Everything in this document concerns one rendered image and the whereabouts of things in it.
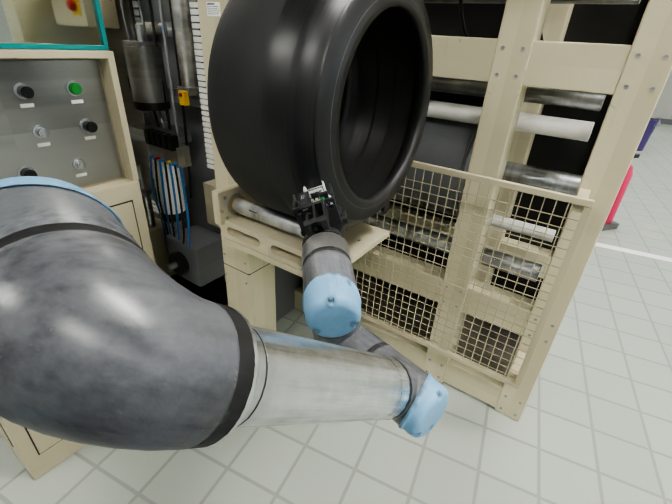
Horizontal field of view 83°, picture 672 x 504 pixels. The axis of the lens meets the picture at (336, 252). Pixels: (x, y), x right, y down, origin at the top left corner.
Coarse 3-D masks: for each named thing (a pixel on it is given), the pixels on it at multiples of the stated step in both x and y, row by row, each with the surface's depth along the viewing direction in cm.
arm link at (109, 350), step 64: (0, 256) 20; (64, 256) 20; (128, 256) 23; (0, 320) 18; (64, 320) 19; (128, 320) 20; (192, 320) 22; (0, 384) 18; (64, 384) 19; (128, 384) 19; (192, 384) 21; (256, 384) 26; (320, 384) 31; (384, 384) 40; (128, 448) 22
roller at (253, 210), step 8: (232, 200) 108; (240, 200) 108; (248, 200) 108; (232, 208) 109; (240, 208) 107; (248, 208) 105; (256, 208) 104; (264, 208) 103; (248, 216) 106; (256, 216) 104; (264, 216) 102; (272, 216) 101; (280, 216) 100; (288, 216) 99; (272, 224) 102; (280, 224) 100; (288, 224) 98; (296, 224) 97; (296, 232) 97
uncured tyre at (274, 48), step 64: (256, 0) 71; (320, 0) 65; (384, 0) 73; (256, 64) 69; (320, 64) 66; (384, 64) 112; (256, 128) 73; (320, 128) 70; (384, 128) 119; (256, 192) 89; (384, 192) 101
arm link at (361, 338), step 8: (360, 320) 56; (360, 328) 56; (320, 336) 55; (344, 336) 54; (352, 336) 54; (360, 336) 54; (368, 336) 54; (376, 336) 55; (336, 344) 55; (344, 344) 54; (352, 344) 54; (360, 344) 53; (368, 344) 53
